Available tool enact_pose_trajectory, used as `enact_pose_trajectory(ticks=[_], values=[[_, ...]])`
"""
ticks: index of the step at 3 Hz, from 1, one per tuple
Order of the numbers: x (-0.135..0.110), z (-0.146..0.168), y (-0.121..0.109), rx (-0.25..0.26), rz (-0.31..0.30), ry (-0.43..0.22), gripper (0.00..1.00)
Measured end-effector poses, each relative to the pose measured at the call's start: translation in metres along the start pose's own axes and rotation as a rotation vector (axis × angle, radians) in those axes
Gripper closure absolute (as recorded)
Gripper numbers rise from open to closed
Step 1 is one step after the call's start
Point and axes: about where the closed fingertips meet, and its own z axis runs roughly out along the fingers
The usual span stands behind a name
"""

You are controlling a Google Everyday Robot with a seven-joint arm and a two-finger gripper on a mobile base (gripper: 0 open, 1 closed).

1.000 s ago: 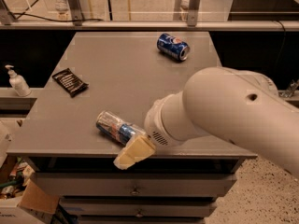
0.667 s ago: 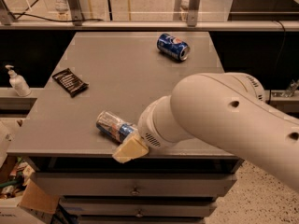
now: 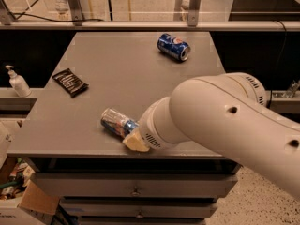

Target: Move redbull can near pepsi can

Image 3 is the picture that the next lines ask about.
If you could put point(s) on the cardboard box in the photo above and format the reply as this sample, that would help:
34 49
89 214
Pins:
29 207

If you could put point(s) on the drawer knob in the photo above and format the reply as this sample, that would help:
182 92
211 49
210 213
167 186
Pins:
135 192
140 215

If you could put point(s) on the black snack packet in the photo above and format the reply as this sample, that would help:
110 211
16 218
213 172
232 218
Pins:
70 82

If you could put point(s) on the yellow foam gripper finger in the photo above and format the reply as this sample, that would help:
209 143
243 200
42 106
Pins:
135 142

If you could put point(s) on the grey drawer cabinet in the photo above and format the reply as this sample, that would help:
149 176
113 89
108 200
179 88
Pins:
76 158

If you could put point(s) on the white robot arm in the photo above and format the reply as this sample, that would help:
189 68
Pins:
225 114

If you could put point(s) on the white pump bottle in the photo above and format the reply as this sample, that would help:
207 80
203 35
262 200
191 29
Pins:
18 82

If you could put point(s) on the metal railing frame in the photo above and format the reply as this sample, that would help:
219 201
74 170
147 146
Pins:
153 15

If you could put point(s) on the blue pepsi can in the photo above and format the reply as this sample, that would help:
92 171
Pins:
174 47

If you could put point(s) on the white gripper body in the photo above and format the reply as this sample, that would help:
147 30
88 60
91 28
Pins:
147 129

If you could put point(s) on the top drawer knob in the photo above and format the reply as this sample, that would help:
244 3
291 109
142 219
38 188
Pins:
135 192

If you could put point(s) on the red bull can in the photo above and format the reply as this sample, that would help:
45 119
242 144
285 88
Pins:
117 122

